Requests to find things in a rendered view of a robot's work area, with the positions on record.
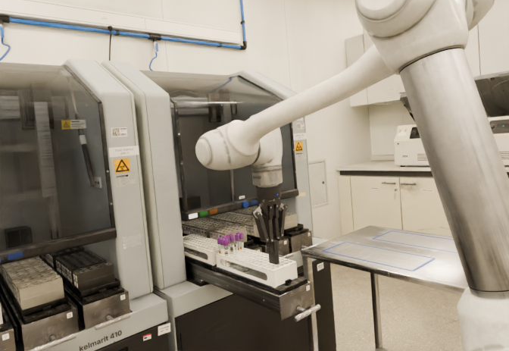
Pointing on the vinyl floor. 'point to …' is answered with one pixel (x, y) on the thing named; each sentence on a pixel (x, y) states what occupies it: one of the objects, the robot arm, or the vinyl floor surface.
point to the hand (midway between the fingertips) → (273, 251)
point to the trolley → (388, 264)
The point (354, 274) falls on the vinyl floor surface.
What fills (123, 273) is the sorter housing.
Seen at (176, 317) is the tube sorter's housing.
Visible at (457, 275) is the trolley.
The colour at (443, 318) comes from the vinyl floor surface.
